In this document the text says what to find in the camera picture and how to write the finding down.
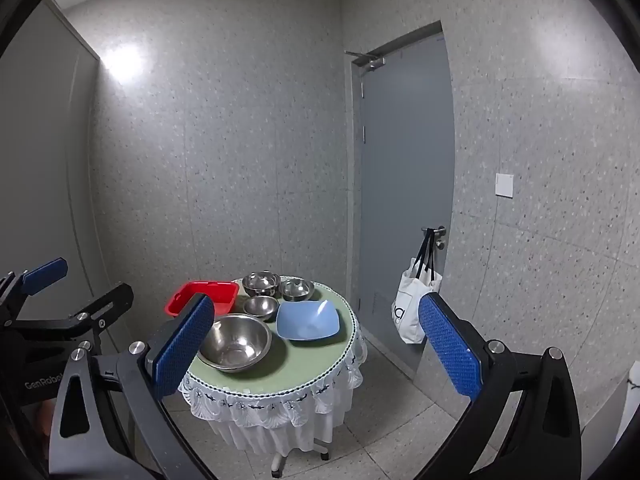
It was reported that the large steel bowl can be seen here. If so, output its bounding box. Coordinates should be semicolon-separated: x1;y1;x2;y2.
196;313;273;374

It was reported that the green lace-trimmed tablecloth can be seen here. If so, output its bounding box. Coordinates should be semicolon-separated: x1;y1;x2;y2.
178;275;368;456

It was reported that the metal door closer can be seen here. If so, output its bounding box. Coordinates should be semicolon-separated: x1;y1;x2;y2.
345;50;387;73

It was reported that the medium steel bowl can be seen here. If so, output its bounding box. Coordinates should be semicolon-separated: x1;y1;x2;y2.
279;278;316;302
242;272;282;297

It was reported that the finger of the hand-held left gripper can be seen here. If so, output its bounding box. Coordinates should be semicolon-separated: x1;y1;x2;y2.
0;258;69;319
10;283;135;356

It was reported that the small steel bowl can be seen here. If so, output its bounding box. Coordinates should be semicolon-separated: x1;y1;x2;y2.
243;296;280;321

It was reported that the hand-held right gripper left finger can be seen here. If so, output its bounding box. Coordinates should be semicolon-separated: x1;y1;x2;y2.
48;293;216;480

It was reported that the white table pedestal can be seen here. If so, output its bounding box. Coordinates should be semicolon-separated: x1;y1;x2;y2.
270;437;331;478

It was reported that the metal door handle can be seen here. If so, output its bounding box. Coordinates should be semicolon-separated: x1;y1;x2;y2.
422;225;447;252

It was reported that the red plastic basket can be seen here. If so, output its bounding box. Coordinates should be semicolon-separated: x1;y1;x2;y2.
166;281;240;319

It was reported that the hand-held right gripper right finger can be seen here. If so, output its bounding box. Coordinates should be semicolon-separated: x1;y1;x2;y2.
418;291;584;480

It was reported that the blue square plate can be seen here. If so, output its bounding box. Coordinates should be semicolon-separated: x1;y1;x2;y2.
276;299;342;343

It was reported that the grey door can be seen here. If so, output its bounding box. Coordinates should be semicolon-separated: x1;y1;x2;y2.
357;22;456;377

